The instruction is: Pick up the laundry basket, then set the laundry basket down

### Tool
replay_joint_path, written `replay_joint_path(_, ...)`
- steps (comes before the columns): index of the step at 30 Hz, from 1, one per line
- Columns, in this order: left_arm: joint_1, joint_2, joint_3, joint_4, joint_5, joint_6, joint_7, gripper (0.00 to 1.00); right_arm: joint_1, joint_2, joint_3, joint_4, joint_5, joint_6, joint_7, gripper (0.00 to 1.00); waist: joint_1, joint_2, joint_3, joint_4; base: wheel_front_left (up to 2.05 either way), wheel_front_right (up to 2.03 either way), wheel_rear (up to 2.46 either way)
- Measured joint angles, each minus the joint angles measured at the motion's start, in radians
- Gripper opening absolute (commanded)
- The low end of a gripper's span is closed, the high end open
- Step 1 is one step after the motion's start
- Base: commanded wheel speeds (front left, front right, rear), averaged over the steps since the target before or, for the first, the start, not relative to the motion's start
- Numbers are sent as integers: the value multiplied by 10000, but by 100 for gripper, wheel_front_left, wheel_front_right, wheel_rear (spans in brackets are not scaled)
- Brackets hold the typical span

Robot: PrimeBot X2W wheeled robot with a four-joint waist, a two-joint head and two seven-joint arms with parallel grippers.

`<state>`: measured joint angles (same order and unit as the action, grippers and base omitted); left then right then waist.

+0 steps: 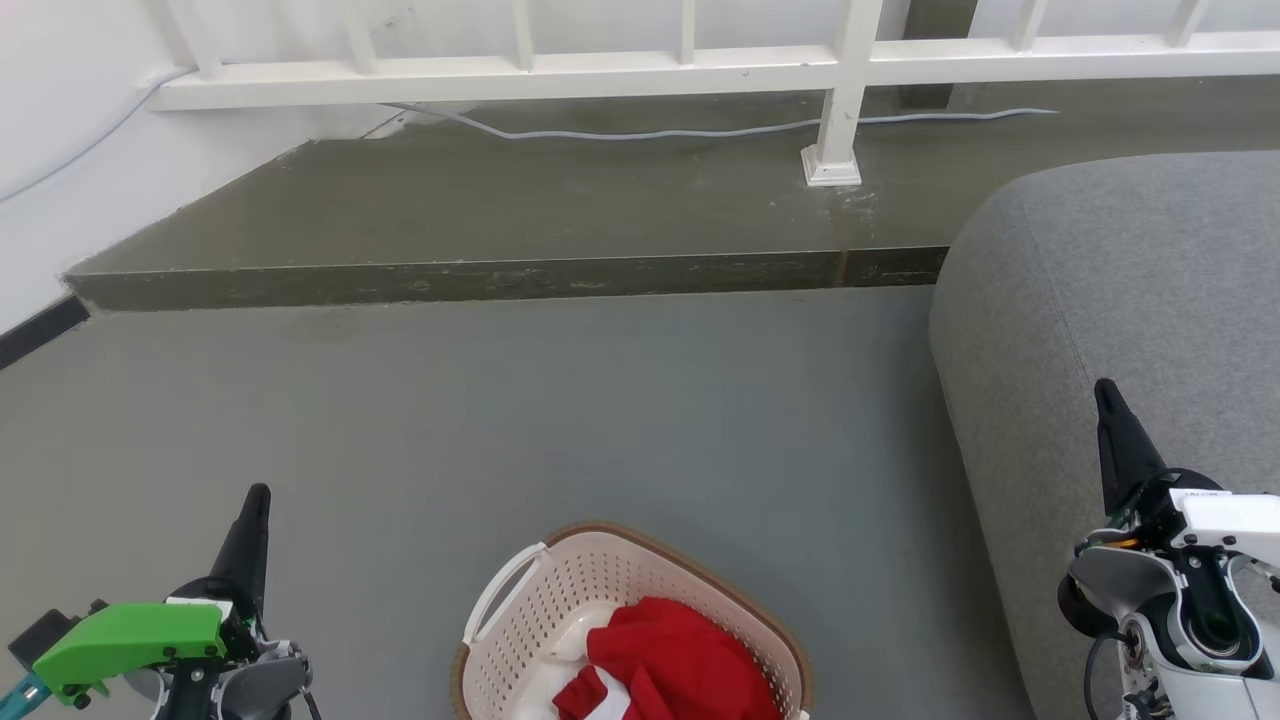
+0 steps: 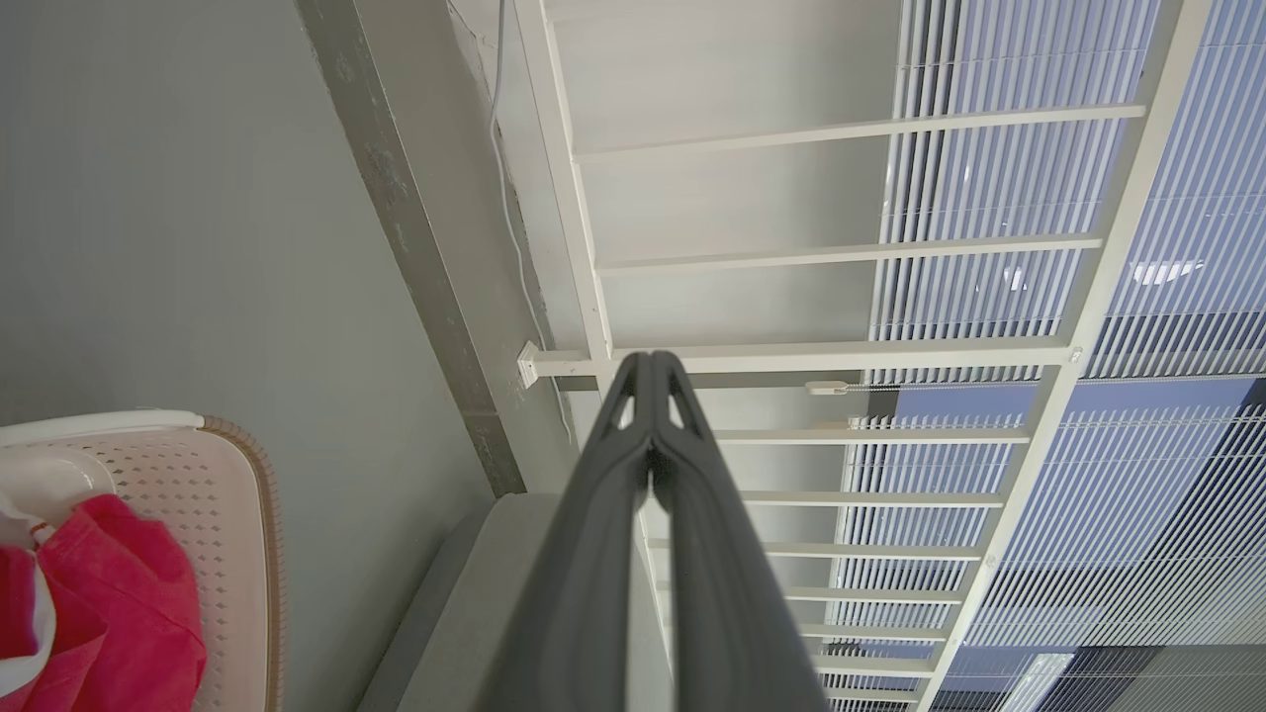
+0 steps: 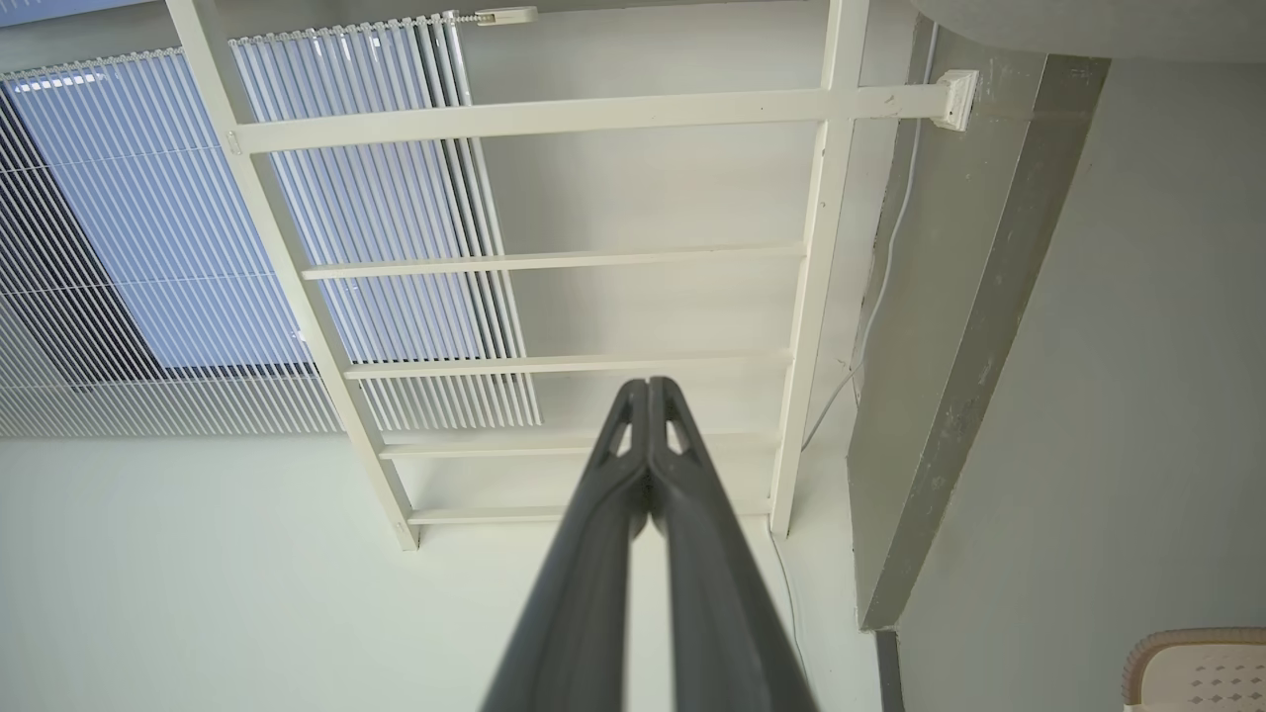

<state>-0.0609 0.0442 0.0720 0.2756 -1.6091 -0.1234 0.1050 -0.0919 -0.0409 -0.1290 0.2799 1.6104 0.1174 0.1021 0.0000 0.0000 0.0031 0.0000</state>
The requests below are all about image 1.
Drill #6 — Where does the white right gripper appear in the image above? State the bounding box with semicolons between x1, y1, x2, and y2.
1075;378;1280;563

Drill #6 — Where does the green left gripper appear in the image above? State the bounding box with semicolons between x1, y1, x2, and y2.
33;484;303;707

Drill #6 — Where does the cream perforated plastic laundry basket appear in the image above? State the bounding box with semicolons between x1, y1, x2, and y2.
450;520;813;720

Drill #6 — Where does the grey fabric sofa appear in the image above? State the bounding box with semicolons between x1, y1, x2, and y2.
928;150;1280;720

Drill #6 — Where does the black skirting board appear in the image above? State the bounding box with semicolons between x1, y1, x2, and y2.
0;295;91;371

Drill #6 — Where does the red garment with white stripe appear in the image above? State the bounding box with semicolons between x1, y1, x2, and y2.
553;597;783;720

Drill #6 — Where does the white metal railing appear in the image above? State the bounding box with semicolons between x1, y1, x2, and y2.
148;0;1280;188

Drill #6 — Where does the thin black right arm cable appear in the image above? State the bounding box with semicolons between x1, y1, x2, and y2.
1083;630;1129;720

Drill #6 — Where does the teal left camera connector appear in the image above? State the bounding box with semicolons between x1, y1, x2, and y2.
0;673;48;719

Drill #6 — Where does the light grey floor cable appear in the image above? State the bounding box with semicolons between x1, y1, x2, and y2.
0;68;1059;203

